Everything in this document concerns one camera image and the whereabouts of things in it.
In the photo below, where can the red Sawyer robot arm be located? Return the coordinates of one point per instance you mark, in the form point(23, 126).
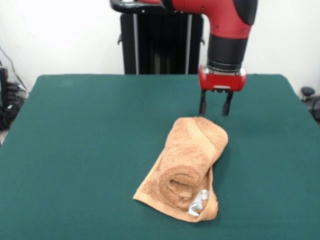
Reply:
point(227, 50)

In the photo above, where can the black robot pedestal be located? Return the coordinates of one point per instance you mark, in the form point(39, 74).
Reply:
point(155, 50)

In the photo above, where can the black equipment pile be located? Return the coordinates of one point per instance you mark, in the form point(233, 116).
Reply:
point(10, 112)

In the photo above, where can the tan terry towel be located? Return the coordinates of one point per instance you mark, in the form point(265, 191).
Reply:
point(185, 160)

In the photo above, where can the dark wheeled stand foot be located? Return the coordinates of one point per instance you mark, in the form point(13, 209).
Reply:
point(308, 91)

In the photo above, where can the dark green table cloth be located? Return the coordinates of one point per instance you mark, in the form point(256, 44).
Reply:
point(75, 150)

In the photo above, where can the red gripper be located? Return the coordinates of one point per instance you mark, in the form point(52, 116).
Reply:
point(222, 81)

